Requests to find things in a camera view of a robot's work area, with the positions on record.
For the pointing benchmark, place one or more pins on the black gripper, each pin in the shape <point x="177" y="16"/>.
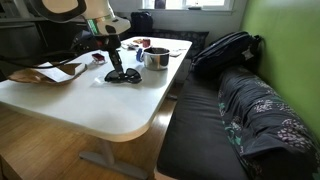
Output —
<point x="110" y="41"/>

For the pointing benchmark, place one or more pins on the black sunglasses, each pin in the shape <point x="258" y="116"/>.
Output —
<point x="131" y="76"/>

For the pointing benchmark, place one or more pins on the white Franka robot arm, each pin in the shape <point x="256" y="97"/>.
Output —
<point x="83" y="13"/>

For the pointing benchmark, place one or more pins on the steel pot bowl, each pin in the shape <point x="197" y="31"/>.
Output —
<point x="156" y="58"/>

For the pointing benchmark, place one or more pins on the small red box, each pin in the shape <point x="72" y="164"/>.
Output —
<point x="98" y="57"/>

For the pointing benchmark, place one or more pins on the blue tape roll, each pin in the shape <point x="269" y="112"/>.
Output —
<point x="139" y="55"/>

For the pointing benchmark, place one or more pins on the small clutter items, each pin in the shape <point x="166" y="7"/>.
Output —
<point x="131" y="44"/>

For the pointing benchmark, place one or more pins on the dark red cup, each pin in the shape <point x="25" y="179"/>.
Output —
<point x="146" y="42"/>

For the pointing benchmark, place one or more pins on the black bag under window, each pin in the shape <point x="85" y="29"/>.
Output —
<point x="141" y="22"/>

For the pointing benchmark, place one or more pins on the small white card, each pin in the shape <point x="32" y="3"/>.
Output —
<point x="175" y="53"/>

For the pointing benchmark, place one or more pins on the white paper sheet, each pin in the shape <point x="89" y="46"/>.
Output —
<point x="58" y="74"/>

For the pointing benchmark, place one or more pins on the brown paper bag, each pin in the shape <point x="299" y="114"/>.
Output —
<point x="26" y="76"/>

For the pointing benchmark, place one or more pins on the grey table leg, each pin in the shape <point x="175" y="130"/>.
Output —
<point x="110" y="160"/>

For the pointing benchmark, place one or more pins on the black sofa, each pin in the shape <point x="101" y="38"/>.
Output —
<point x="196" y="133"/>

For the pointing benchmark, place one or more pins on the black backpack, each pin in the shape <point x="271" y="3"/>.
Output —
<point x="223" y="51"/>

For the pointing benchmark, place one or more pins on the dark floral blanket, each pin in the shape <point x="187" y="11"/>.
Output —
<point x="266" y="116"/>

